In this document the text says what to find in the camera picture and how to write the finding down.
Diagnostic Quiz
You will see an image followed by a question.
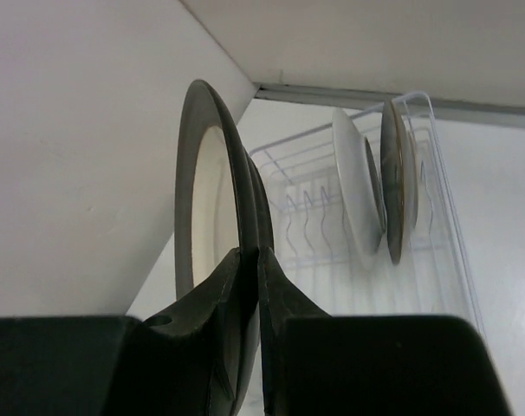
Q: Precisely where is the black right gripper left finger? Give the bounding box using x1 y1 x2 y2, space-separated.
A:
0 250 241 415

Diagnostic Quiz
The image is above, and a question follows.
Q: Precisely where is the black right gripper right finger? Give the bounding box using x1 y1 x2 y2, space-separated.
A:
257 248 503 415

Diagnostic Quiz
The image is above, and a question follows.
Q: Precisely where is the brown-rimmed cream plate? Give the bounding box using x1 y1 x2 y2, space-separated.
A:
174 80 261 415

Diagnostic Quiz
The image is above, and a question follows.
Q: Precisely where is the teal and red floral plate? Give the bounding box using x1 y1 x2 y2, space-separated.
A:
332 108 386 270

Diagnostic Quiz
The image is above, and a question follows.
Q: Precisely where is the grey reindeer plate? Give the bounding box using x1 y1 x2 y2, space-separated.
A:
379 101 418 265

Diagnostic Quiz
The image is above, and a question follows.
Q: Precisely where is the white wire dish rack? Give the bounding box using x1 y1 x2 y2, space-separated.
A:
240 91 482 328

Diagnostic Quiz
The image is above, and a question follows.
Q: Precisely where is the metal table edge rail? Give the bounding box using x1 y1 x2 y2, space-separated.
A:
255 84 525 129

